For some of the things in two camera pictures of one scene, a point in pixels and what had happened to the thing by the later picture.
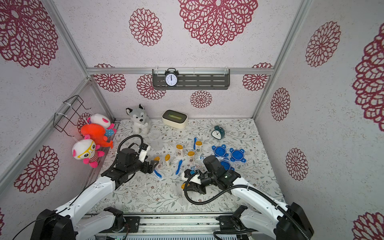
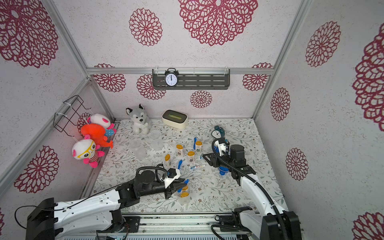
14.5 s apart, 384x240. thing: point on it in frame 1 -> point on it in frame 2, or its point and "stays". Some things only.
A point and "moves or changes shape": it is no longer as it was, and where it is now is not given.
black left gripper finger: [151, 167] -> [178, 182]
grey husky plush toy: [140, 121] stays
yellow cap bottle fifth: [198, 147] stays
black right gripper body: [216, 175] -> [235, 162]
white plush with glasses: [87, 150] stays
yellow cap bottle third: [179, 147] stays
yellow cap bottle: [159, 164] -> [167, 161]
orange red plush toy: [97, 133] stays
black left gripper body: [138, 166] -> [159, 186]
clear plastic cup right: [156, 141] stays
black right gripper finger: [187, 174] -> [211, 159]
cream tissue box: [174, 119] stays
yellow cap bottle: [168, 162] moves or changes shape
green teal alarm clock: [218, 133] stays
